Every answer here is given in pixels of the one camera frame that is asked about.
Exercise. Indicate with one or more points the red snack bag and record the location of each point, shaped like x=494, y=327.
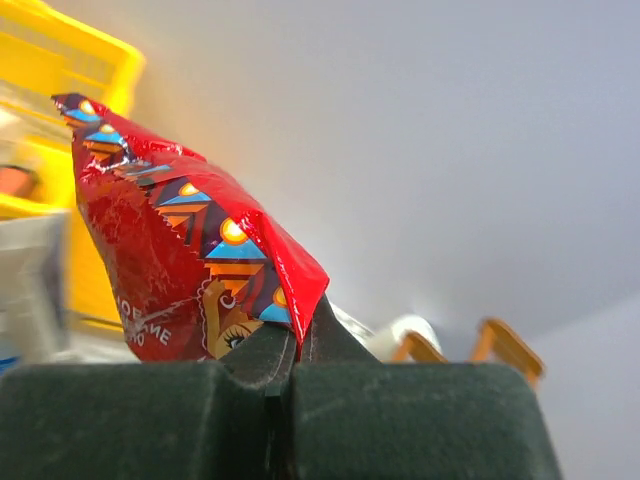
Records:
x=195, y=264

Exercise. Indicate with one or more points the yellow shopping basket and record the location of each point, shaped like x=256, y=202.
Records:
x=44, y=52

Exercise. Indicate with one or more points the wooden rack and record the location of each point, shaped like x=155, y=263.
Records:
x=496, y=341

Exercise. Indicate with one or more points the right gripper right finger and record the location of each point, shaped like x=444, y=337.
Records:
x=355, y=417

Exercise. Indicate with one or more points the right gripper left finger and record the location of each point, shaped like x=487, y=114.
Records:
x=159, y=420

